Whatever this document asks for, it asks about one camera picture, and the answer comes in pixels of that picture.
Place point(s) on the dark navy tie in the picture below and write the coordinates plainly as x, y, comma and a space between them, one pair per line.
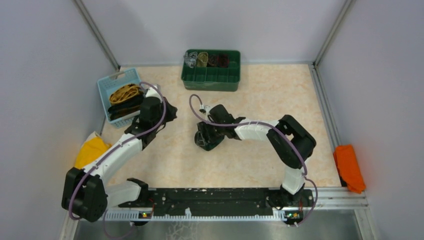
125, 108

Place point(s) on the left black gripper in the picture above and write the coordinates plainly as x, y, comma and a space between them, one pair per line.
171, 110

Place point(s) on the yellow patterned tie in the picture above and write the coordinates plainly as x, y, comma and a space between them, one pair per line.
125, 93

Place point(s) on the green compartment organizer box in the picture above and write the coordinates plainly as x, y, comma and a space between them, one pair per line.
213, 78

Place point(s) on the light blue plastic basket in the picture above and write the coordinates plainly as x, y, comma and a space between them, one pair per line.
108, 85

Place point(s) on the green plaid tie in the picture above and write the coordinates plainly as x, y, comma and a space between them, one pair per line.
207, 141

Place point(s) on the brown rolled tie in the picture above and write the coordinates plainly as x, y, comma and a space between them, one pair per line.
213, 60

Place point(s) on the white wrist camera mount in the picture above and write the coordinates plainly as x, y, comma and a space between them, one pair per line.
205, 109

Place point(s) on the yellow cloth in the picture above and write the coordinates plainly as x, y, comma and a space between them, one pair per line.
93, 147

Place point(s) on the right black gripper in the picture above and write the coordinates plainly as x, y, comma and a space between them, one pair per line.
204, 126

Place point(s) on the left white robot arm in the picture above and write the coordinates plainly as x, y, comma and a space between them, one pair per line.
84, 192

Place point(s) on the red black rolled tie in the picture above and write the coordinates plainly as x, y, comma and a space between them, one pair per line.
223, 60

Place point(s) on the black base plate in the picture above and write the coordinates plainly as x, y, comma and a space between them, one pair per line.
219, 202

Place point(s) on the olive rolled tie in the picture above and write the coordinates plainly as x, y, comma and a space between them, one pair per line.
202, 59

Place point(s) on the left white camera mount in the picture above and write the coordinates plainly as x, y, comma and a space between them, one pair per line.
153, 92

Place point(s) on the silver rolled tie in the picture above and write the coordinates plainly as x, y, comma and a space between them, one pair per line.
190, 59

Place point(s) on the orange cloth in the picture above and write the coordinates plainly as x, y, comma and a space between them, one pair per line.
348, 168

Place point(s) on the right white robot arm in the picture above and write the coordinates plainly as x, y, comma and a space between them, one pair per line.
291, 141

